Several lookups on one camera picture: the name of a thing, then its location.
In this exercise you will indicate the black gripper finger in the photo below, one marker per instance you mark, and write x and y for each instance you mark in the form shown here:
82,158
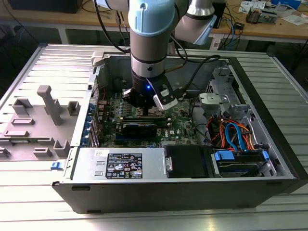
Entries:
134,98
154,103

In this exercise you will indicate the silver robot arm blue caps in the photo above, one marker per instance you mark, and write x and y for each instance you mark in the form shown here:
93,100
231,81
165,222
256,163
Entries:
149,36

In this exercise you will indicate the blue slot retainer clip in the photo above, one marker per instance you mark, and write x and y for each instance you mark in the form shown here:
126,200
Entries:
88,120
91,108
86,132
84,142

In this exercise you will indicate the black graphics card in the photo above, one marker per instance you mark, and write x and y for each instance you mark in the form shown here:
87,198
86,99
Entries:
138,131

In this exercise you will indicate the green motherboard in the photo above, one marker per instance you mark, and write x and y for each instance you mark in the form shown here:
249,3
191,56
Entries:
183,118

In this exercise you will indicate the grey corner block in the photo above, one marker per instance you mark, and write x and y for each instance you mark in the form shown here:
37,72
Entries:
97,57

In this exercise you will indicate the silver power supply unit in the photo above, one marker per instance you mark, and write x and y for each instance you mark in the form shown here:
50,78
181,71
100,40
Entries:
154,166

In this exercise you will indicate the white barcode sticker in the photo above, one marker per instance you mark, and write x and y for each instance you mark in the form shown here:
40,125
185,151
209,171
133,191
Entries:
99,153

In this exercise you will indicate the silver drive cage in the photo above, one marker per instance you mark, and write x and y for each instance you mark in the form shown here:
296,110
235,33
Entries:
221,98

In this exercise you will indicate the black label sticker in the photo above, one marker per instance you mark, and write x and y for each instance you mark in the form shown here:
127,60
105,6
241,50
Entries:
125,166

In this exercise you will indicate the white QR code paper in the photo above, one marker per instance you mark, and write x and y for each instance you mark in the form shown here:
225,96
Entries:
216,43

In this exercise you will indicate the black open PC case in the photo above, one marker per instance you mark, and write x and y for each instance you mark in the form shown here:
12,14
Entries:
168,197

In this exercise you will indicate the blue plastic latch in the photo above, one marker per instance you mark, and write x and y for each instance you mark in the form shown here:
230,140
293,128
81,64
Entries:
56,165

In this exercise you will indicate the grey plastic parts rack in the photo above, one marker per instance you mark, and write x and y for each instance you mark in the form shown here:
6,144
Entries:
36,134

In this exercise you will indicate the hard disk blue carrier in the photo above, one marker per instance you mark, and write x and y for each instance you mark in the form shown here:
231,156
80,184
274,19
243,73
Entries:
240,166

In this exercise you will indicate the tall black device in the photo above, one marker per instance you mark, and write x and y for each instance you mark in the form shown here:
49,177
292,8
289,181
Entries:
221,12

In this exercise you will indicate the small black adapter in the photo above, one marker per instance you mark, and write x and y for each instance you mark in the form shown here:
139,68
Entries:
239,25

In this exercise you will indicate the large black box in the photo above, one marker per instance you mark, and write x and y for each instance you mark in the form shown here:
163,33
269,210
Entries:
48,6

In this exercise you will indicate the copper coil transformer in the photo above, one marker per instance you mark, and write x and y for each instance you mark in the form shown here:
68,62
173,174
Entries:
252,15

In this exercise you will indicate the wooden desk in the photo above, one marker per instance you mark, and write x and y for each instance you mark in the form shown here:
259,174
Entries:
264,30

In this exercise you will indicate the white printed box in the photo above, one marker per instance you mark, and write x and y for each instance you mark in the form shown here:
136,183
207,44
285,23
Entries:
250,4

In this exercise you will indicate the grey electronic device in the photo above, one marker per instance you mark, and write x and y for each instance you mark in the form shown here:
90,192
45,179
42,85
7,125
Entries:
269,16

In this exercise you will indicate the white paper sheets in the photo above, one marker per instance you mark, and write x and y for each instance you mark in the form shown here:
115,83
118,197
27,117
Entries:
296,19

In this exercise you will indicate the blue cardboard box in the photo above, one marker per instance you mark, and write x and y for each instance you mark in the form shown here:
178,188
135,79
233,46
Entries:
288,3

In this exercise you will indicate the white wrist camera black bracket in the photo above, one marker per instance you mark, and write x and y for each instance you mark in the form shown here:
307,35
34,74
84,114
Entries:
168,104

